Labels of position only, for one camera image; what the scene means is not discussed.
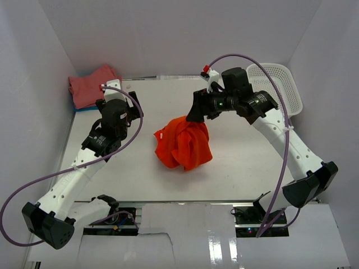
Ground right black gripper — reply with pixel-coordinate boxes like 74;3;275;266
186;86;237;124

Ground orange t shirt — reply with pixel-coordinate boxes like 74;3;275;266
154;116;213;171

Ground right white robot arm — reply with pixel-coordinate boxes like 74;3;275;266
186;67;338;224

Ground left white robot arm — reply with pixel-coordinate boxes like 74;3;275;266
21;87;144;249

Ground folded blue t shirt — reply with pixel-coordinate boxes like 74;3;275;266
73;105;98;112

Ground papers at back edge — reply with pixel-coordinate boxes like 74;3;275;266
122;75;203;81

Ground folded pink t shirt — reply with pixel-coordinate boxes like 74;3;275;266
68;64;122;110

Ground white plastic basket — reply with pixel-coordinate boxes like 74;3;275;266
246;63;304;118

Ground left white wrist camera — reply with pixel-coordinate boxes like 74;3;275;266
100;78;126;102

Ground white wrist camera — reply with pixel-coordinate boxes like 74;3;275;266
200;65;219;92
100;78;126;102

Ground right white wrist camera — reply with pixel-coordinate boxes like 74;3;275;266
200;65;219;92

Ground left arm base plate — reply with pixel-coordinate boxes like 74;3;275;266
83;207;142;236

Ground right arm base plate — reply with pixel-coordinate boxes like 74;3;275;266
230;205;289;238

